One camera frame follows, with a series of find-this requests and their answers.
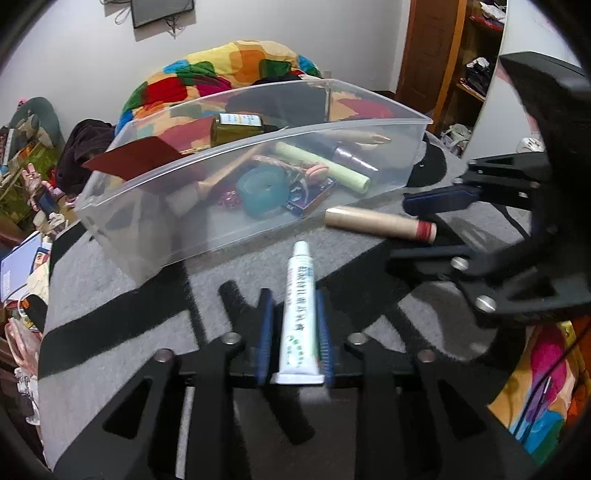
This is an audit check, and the green storage basket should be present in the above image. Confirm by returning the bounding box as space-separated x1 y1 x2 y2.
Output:
0 140 61 222

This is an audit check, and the purple cylinder bottle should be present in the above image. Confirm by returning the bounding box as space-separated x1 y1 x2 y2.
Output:
332 143 379 177

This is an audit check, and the tan roll with red band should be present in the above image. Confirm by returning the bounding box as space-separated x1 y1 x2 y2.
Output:
325 206 437 243

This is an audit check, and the wooden shelf unit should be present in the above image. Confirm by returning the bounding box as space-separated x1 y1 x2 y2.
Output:
431 1 506 135

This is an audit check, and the grey green neck pillow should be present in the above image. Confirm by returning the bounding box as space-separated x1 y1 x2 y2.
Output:
8 97 63 148

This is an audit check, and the peach cosmetic tube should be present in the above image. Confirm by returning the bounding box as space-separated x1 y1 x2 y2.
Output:
165 145 263 217

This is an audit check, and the dark purple clothes pile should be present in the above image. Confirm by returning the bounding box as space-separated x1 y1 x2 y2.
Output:
55 119 115 197

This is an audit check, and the blue tape roll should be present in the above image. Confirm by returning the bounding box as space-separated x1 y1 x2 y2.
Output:
236 164 290 218

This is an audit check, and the blue notebook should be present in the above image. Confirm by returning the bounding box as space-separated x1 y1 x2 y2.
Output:
1 233 42 302

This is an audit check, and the green glass spray bottle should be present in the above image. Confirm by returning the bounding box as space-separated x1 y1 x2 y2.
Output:
211 113 280 147

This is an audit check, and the small wall monitor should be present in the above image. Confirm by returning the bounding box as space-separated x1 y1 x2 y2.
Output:
129 0 194 29

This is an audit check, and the blue Max staples box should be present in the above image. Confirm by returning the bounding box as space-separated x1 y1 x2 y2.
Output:
283 177 338 217

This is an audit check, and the black garment on bed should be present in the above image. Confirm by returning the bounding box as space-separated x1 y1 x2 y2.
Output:
225 80 328 127

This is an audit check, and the wooden door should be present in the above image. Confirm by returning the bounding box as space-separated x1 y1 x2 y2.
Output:
396 0 468 134

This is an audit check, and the clear plastic storage bin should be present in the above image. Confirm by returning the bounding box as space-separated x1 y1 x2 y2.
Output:
76 78 430 282

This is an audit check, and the pink rabbit toy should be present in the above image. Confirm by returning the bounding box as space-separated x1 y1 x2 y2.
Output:
21 163 59 216

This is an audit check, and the pale green Miniso tube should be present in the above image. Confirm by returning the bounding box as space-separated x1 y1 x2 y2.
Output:
274 141 372 195

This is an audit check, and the red envelope packet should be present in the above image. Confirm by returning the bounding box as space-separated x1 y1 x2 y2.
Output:
83 116 212 181

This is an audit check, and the beaded keychain charm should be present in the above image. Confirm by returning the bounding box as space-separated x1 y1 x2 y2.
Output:
217 185 242 210

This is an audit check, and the grey black blanket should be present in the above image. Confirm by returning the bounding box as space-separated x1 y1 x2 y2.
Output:
38 133 532 480

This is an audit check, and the colourful patchwork duvet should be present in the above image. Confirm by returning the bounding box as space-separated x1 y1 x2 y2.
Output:
114 39 399 139

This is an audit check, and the white ointment tube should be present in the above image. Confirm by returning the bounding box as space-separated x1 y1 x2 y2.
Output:
271 241 325 386

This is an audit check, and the braided pink white rope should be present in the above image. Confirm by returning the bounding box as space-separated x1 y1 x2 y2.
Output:
250 154 330 186

